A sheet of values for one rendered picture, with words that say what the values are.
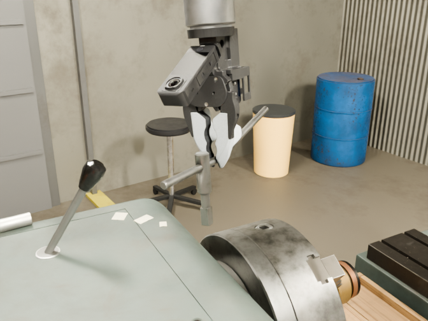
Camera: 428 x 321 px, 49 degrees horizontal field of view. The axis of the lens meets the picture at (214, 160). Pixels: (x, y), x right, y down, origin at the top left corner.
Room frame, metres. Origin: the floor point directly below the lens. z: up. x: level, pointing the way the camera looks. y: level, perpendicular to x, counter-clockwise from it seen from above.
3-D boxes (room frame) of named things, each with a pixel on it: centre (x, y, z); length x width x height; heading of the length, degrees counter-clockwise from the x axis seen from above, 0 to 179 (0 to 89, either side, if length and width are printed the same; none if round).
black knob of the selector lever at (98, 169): (0.62, 0.17, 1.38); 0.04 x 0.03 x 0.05; 118
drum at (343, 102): (4.23, -1.20, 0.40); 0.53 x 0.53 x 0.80
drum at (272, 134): (3.89, -0.51, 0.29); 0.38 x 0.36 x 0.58; 35
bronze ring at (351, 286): (0.77, -0.23, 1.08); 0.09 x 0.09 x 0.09; 28
